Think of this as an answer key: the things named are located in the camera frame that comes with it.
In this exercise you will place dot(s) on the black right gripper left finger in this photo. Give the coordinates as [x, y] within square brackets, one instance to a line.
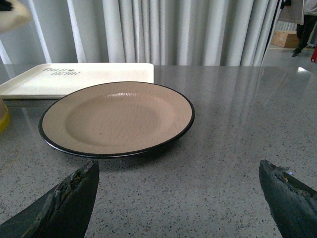
[63, 212]

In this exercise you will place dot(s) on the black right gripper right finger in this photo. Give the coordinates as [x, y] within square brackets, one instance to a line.
[293, 205]

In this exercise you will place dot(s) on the beige plate with black rim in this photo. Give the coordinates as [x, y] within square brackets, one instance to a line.
[116, 120]

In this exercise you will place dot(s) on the white steamed bun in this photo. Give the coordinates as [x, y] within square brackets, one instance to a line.
[13, 14]

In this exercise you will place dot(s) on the cream rectangular bear tray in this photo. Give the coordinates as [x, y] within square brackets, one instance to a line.
[55, 80]

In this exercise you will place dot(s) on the yellow rimmed bamboo steamer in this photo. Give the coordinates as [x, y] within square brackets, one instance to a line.
[4, 116]

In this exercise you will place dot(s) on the red object at right edge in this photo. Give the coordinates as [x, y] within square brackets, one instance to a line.
[314, 55]

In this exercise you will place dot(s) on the cardboard box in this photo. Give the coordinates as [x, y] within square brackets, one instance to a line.
[285, 39]

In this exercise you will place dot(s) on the person in dark trousers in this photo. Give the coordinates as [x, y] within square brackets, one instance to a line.
[303, 31]

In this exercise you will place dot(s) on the grey pleated curtain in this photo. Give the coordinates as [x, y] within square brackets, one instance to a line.
[161, 32]

